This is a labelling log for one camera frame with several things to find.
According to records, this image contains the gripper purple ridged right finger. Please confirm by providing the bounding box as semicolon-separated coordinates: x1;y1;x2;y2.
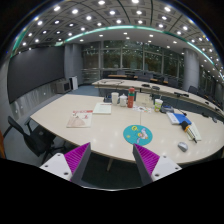
133;144;160;185

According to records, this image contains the gripper purple ridged left finger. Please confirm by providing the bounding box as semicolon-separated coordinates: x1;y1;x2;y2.
64;143;91;182

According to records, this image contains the round teal mouse pad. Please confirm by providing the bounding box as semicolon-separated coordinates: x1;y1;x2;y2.
123;125;153;146

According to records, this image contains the grey computer mouse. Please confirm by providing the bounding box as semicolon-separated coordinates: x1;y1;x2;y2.
178;142;188;152

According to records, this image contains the black office chair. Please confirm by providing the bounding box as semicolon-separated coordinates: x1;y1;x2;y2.
6;116;66;164

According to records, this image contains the pink and white booklet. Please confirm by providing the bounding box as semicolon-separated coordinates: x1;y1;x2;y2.
66;110;93;128

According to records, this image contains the white notepad with pen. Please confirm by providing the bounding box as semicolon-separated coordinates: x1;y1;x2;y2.
180;120;203;144

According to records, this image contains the blue folder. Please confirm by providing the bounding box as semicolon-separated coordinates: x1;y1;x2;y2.
167;112;191;125

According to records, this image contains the dark pouch on table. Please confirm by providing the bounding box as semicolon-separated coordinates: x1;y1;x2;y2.
160;105;174;113

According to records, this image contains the white paper stack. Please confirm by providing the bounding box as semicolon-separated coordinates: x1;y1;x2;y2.
93;103;111;114

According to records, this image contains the green paper cup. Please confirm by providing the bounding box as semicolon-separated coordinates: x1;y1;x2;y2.
154;99;163;112

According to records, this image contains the white paper sign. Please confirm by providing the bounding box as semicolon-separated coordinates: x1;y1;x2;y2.
136;92;153;107

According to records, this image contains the white lidded cup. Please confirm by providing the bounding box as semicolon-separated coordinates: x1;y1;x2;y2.
119;94;127;107

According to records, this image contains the white mug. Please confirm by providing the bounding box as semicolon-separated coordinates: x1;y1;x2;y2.
111;92;119;105

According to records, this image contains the large dark wall screen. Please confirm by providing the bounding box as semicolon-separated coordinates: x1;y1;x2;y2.
7;47;64;103

